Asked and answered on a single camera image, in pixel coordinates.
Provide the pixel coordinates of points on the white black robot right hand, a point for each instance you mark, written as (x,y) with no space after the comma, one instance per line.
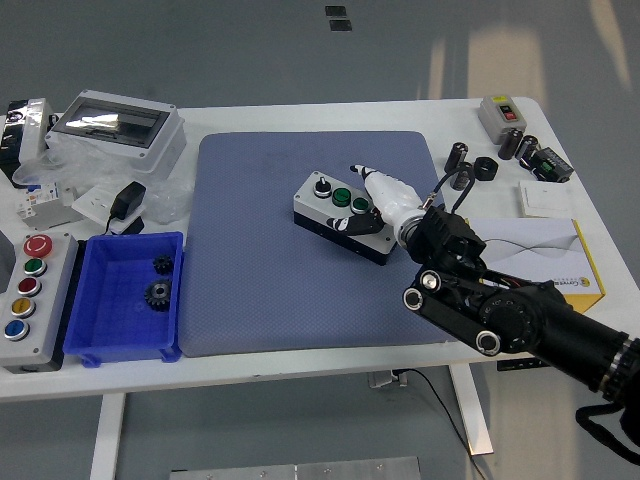
(390,197)

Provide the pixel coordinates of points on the grey four-button control box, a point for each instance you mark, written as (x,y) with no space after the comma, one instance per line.
(320,210)

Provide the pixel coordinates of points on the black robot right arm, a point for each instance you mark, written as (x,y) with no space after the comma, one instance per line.
(550,320)

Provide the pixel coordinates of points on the grey five-button control box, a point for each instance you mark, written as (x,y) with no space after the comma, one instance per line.
(35,320)

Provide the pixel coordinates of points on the black cylindrical capacitor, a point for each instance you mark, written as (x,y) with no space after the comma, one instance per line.
(510,144)
(526,150)
(456,157)
(464,180)

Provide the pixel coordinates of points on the black hex nut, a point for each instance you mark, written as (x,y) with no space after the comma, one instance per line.
(485,169)

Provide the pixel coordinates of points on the blue-grey table mat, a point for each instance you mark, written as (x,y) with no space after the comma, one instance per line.
(250,250)

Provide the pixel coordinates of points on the yellow white cardboard box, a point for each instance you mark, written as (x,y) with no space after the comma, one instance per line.
(550,240)

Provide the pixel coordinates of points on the black module green terminal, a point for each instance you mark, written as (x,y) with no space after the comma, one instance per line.
(552,165)

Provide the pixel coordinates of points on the dark floor socket cover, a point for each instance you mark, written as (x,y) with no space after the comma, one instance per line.
(336,11)
(340,25)

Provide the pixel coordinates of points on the black table height controller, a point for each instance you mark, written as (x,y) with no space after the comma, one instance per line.
(515,365)

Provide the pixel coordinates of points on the white table leg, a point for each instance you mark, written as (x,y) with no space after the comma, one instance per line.
(106,435)
(472,410)

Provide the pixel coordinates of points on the small black bevel gear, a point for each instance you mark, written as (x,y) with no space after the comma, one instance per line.
(163,264)

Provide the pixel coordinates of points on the large black bevel gear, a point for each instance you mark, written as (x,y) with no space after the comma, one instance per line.
(158,296)

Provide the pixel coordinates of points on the black power adapter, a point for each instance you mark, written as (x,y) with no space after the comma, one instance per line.
(127,200)

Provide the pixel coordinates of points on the silver metal plate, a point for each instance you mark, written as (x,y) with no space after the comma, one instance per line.
(300,470)

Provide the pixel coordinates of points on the grey distribution box clear lid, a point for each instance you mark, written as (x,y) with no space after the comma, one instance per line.
(110,125)

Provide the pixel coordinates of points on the blue plastic bin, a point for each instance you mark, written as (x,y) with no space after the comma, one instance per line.
(115,320)

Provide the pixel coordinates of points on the clear plastic bag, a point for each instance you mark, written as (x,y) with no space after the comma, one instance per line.
(90,167)

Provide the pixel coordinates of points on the white circuit breaker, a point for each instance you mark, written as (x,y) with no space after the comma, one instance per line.
(37,200)

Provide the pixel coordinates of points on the plastic-wrapped white black box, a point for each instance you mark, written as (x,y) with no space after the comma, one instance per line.
(25,130)

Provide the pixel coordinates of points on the grey box corner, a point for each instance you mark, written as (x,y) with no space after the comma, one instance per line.
(5,265)

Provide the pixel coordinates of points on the grey red-black push switch box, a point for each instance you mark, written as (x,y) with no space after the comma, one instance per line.
(500,117)

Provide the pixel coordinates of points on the white wall switch panel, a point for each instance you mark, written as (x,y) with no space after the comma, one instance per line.
(545,199)

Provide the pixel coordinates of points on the grey under-table bracket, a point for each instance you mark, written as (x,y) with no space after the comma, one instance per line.
(385,379)

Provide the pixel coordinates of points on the white wall socket panel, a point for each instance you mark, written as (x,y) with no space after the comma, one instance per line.
(95,202)

